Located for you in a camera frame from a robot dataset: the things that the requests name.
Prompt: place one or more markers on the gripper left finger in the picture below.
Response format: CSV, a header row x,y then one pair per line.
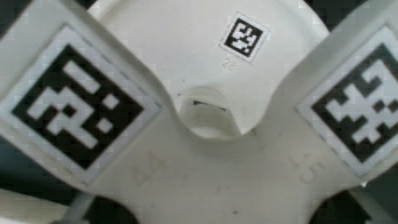
x,y
95,210

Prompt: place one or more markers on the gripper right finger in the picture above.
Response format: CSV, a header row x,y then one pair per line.
x,y
350,208

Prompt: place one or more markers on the white cross-shaped table base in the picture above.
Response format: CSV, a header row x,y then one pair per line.
x,y
87,118

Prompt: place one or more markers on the white cylindrical table leg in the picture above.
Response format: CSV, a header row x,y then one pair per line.
x,y
206,115

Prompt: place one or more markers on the white round table top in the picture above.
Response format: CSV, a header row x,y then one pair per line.
x,y
222,44

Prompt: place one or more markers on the white front fence bar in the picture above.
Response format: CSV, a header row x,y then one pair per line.
x,y
27,210

